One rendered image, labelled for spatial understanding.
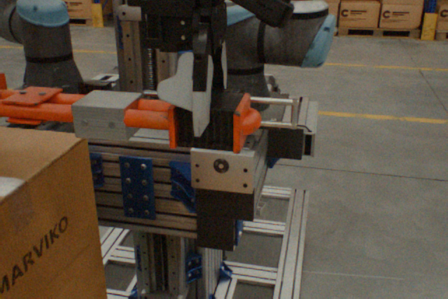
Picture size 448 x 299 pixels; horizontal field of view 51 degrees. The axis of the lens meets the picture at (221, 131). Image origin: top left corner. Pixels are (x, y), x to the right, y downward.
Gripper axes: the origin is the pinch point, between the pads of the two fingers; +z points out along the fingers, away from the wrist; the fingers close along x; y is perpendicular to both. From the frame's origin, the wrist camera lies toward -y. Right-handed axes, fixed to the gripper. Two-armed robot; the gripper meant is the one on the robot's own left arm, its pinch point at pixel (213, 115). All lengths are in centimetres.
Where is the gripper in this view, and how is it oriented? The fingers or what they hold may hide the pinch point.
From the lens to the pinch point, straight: 56.5
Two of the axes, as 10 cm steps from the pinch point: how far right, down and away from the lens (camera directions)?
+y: -9.8, -0.8, 2.0
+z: 0.0, 9.3, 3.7
